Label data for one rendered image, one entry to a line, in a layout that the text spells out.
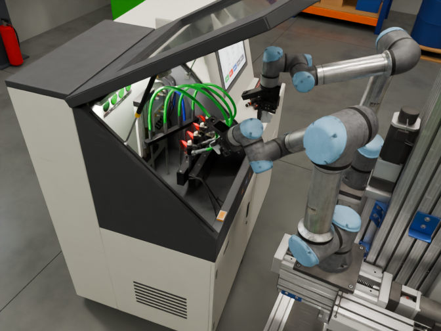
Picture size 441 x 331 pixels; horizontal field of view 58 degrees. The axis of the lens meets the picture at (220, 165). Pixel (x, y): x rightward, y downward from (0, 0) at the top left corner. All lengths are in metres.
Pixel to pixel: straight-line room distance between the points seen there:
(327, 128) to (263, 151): 0.40
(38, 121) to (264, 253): 1.77
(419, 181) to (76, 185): 1.35
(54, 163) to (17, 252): 1.36
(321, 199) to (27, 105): 1.15
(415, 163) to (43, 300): 2.23
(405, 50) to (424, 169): 0.46
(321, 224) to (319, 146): 0.29
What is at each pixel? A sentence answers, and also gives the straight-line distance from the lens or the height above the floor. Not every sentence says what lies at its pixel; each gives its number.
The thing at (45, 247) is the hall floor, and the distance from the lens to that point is 3.05.
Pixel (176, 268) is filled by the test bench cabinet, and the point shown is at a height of 0.66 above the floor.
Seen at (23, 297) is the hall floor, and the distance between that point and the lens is 2.85.
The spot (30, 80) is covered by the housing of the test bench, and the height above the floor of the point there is 1.50.
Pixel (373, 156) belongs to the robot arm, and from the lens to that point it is 1.80.
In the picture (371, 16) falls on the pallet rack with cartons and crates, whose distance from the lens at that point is 6.78.
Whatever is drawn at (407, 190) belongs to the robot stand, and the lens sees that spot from 1.49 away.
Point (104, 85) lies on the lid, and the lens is 1.39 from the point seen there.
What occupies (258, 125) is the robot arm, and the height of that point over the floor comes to 1.47.
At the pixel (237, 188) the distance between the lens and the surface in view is 1.89.
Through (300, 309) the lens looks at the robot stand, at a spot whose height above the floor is 0.21.
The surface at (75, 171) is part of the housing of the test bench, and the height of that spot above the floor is 1.12.
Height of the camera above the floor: 2.23
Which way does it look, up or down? 40 degrees down
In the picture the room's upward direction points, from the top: 3 degrees clockwise
